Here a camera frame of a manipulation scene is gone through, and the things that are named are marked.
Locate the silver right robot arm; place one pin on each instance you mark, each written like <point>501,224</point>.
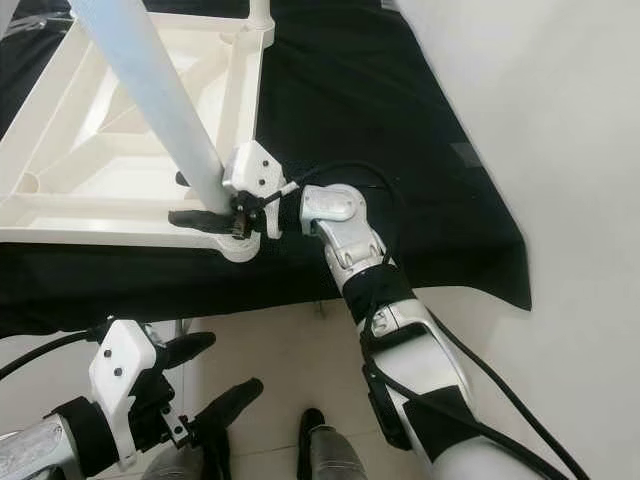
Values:
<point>350,240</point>

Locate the black tablecloth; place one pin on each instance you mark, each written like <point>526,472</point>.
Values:
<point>360,100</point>

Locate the white plastic children table top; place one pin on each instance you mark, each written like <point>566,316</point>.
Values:
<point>100,170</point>

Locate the clear tape patch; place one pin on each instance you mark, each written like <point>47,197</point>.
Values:
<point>465,155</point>

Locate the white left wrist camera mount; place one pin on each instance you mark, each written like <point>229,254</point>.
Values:
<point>120,370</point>

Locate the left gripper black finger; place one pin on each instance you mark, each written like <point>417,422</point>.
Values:
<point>188,348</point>
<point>228,410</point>

